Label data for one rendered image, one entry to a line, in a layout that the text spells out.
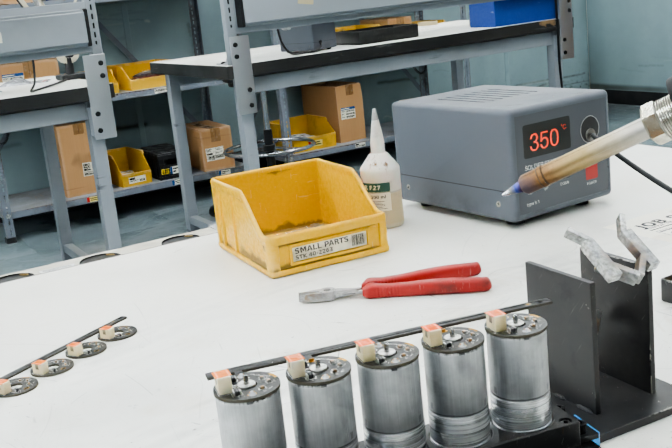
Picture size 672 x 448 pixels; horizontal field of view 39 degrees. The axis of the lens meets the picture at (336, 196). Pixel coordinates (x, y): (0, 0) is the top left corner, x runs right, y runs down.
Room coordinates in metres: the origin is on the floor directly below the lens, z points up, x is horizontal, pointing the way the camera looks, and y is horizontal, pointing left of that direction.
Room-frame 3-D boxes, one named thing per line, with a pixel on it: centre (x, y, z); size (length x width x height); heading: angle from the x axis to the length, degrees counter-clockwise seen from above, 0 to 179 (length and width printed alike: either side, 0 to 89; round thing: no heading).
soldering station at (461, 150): (0.81, -0.15, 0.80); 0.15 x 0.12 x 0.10; 33
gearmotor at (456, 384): (0.35, -0.04, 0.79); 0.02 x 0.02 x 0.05
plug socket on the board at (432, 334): (0.35, -0.03, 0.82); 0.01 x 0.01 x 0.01; 17
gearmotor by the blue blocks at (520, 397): (0.36, -0.07, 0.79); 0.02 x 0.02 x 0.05
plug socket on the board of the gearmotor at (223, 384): (0.32, 0.05, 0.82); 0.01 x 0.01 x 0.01; 17
